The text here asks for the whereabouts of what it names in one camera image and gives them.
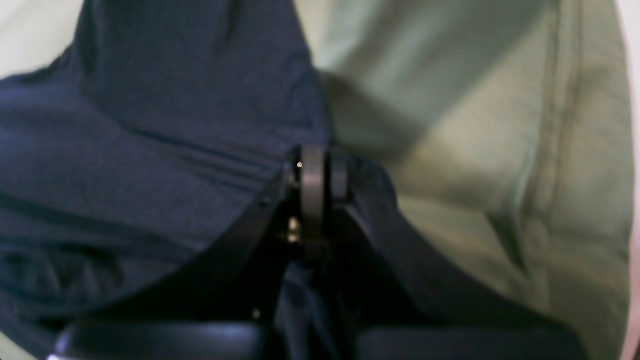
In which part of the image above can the dark navy T-shirt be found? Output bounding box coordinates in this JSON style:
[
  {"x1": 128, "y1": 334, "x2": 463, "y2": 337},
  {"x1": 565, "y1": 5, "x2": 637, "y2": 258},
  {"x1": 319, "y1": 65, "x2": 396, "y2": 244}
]
[{"x1": 0, "y1": 0, "x2": 401, "y2": 360}]

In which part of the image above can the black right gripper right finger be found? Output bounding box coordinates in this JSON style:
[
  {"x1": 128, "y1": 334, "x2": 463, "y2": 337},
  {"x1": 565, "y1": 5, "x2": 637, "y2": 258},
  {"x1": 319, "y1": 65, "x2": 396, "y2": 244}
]
[{"x1": 327, "y1": 150, "x2": 587, "y2": 360}]

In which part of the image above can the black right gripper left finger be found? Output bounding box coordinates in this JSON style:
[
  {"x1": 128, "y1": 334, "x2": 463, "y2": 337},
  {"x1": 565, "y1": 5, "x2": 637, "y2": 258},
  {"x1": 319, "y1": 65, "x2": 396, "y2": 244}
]
[{"x1": 49, "y1": 145, "x2": 326, "y2": 360}]

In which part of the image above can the green table cloth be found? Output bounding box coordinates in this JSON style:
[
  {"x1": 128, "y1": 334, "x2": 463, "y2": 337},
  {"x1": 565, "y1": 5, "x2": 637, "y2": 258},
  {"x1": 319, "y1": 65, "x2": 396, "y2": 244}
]
[{"x1": 0, "y1": 0, "x2": 636, "y2": 360}]

